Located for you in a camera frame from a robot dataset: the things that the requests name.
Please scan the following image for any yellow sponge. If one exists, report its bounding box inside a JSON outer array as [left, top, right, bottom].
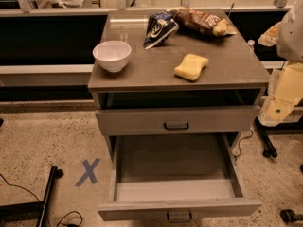
[[173, 54, 209, 81]]

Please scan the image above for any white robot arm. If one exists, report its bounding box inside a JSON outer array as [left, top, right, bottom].
[[258, 0, 303, 127]]

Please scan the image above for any grey drawer cabinet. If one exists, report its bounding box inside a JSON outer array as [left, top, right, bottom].
[[88, 10, 269, 148]]

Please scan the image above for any open grey bottom drawer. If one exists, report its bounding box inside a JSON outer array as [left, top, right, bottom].
[[98, 133, 261, 223]]

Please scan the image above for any grey middle drawer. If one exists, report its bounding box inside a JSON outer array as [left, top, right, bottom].
[[96, 106, 259, 136]]

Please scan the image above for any black stand leg right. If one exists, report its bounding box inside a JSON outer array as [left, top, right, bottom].
[[255, 117, 303, 158]]

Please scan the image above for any black stand leg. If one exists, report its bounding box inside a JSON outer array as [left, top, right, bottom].
[[255, 117, 303, 158], [0, 166, 63, 227]]

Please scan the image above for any brown chip bag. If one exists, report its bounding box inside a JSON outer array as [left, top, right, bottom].
[[168, 7, 237, 37]]

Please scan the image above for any black caster wheel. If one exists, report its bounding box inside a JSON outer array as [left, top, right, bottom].
[[280, 209, 303, 223]]

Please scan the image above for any blue chip bag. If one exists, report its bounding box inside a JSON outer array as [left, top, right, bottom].
[[143, 11, 179, 49]]

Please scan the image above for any white bowl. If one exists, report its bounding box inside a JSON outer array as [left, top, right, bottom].
[[93, 41, 132, 73]]

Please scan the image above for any blue tape cross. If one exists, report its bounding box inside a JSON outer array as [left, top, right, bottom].
[[76, 158, 100, 187]]

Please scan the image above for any black stand leg left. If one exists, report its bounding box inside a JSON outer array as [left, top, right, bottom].
[[0, 166, 63, 227]]

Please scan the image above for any black floor cable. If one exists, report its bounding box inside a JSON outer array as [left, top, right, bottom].
[[0, 173, 84, 227]]

